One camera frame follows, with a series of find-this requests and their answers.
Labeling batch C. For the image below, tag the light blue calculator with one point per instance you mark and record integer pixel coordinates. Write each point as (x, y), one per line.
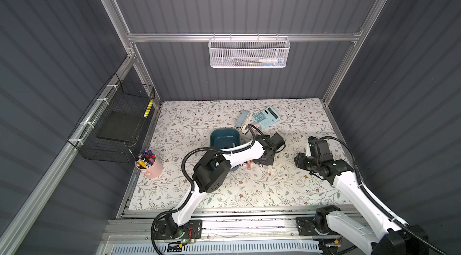
(266, 118)

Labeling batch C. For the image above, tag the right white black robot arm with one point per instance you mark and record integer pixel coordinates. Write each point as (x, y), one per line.
(385, 234)

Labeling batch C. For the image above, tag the teal plastic storage box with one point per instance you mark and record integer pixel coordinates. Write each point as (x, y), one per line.
(223, 138)

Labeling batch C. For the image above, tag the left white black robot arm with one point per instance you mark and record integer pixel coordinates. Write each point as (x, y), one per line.
(212, 169)

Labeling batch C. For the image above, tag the black wire mesh basket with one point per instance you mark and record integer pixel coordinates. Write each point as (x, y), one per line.
(114, 128)

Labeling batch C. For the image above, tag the pink pen holder cup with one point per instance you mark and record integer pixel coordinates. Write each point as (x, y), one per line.
(148, 164)

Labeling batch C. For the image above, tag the pens in white basket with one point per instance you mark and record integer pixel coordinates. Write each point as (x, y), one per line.
(268, 62)

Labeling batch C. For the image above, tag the white wire mesh basket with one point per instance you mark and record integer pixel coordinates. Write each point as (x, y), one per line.
(223, 48)

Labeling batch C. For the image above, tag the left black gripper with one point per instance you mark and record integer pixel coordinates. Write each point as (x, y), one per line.
(268, 158)

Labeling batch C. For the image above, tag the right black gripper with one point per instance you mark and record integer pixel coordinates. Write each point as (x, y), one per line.
(302, 161)

